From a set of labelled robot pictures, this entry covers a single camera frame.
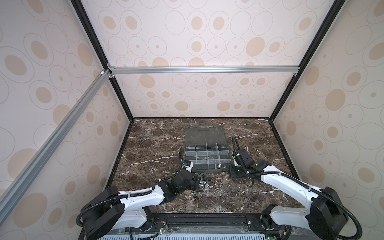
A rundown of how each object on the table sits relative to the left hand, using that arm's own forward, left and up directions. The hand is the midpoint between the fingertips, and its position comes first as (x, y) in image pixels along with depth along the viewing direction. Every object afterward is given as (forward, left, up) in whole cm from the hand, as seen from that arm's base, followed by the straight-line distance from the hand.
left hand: (202, 177), depth 82 cm
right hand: (+5, -16, -1) cm, 17 cm away
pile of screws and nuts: (-1, -2, -7) cm, 7 cm away
